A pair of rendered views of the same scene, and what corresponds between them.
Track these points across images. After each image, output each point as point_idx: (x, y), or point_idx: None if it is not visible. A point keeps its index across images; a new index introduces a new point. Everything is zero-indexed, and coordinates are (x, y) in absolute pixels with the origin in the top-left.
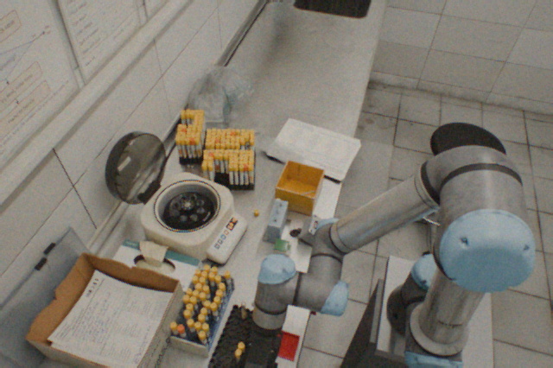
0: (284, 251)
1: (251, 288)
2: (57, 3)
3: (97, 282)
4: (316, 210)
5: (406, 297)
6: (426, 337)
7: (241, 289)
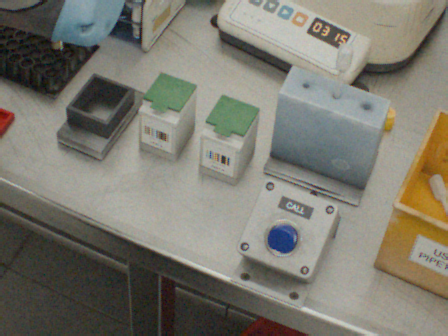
0: (207, 118)
1: (137, 83)
2: None
3: None
4: (400, 287)
5: None
6: None
7: (139, 64)
